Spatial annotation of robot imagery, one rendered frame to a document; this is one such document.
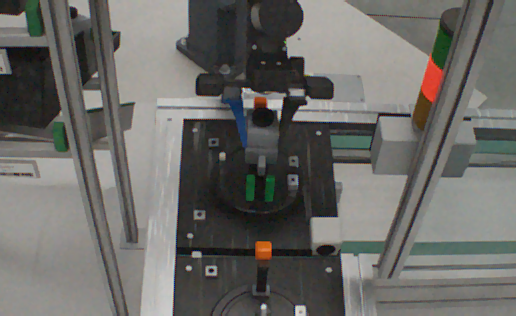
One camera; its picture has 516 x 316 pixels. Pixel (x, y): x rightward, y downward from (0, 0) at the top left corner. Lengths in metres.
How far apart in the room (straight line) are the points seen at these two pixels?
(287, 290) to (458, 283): 0.27
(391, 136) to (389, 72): 0.63
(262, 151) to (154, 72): 0.48
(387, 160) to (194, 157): 0.38
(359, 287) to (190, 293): 0.24
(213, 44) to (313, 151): 0.33
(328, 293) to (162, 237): 0.26
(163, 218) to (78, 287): 0.18
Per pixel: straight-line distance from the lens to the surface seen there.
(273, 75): 0.95
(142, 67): 1.47
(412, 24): 2.98
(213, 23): 1.37
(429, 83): 0.82
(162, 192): 1.16
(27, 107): 0.79
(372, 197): 1.23
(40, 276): 1.22
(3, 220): 1.29
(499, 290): 1.19
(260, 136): 1.02
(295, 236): 1.10
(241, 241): 1.09
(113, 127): 1.00
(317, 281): 1.07
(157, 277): 1.08
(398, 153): 0.90
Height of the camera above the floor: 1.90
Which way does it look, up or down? 52 degrees down
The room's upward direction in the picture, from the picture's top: 4 degrees clockwise
